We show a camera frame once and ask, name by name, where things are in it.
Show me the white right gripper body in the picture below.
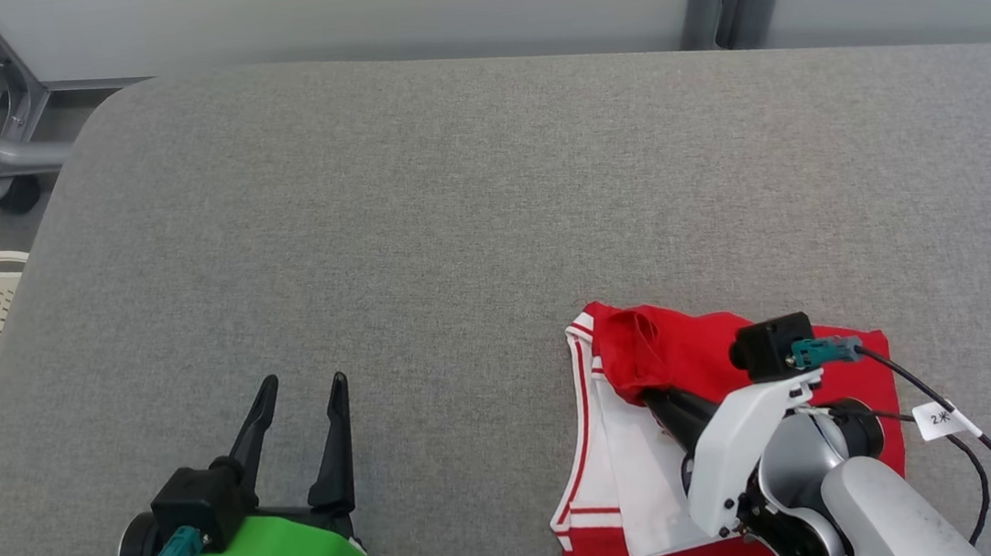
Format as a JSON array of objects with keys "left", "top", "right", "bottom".
[{"left": 674, "top": 370, "right": 840, "bottom": 542}]

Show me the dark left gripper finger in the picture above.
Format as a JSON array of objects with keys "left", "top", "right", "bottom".
[
  {"left": 296, "top": 371, "right": 363, "bottom": 519},
  {"left": 221, "top": 375, "right": 292, "bottom": 511}
]

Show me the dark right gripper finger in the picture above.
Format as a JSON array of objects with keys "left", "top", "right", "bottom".
[
  {"left": 662, "top": 384, "right": 724, "bottom": 434},
  {"left": 639, "top": 385, "right": 698, "bottom": 463}
]

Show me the red and white t-shirt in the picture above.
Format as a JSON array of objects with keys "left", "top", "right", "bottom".
[{"left": 528, "top": 271, "right": 917, "bottom": 556}]

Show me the black caster wheel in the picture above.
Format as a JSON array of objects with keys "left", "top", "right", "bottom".
[{"left": 0, "top": 174, "right": 43, "bottom": 218}]

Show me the white cable label tag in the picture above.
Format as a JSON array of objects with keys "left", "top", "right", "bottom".
[{"left": 912, "top": 398, "right": 983, "bottom": 444}]

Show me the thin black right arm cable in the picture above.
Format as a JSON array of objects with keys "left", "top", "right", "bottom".
[{"left": 868, "top": 398, "right": 991, "bottom": 556}]

